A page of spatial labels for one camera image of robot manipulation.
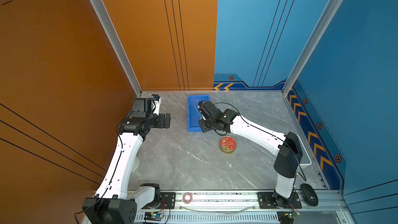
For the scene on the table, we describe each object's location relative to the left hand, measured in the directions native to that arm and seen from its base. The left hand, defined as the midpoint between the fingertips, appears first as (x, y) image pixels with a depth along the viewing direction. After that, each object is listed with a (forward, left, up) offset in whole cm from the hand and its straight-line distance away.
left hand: (160, 115), depth 77 cm
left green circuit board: (-39, +1, -25) cm, 47 cm away
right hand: (0, -21, -8) cm, 22 cm away
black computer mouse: (-30, -73, -22) cm, 82 cm away
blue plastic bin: (+8, -15, -13) cm, 22 cm away
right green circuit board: (-39, -60, -24) cm, 76 cm away
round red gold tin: (-6, -35, -20) cm, 41 cm away
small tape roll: (-32, -14, -24) cm, 42 cm away
